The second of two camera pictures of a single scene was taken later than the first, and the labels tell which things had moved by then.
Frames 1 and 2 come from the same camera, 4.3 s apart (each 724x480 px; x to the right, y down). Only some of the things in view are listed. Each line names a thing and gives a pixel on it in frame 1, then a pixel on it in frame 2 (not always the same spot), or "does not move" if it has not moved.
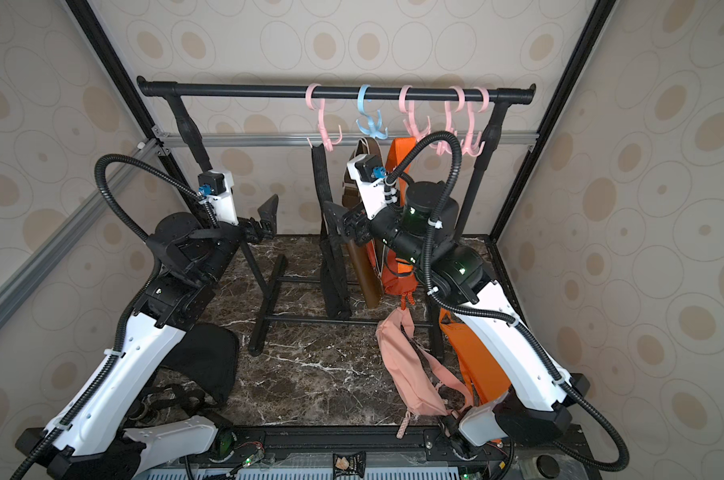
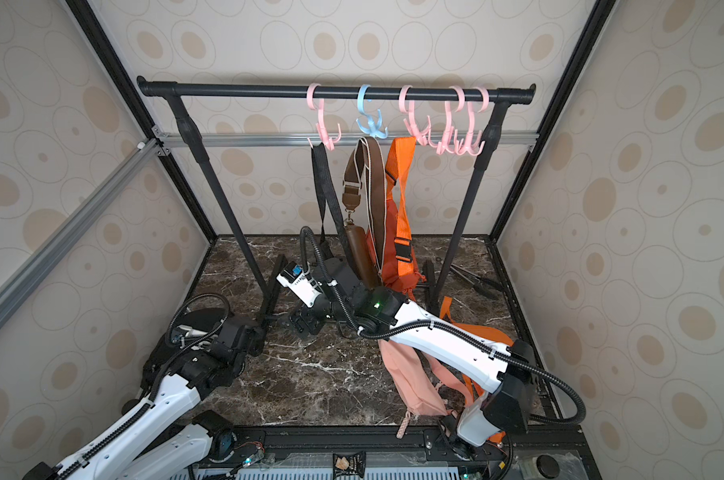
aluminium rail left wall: x=18 y=288 does not move
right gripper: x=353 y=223 -> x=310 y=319
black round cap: x=548 y=466 does not move
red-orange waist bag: x=398 y=278 does not move
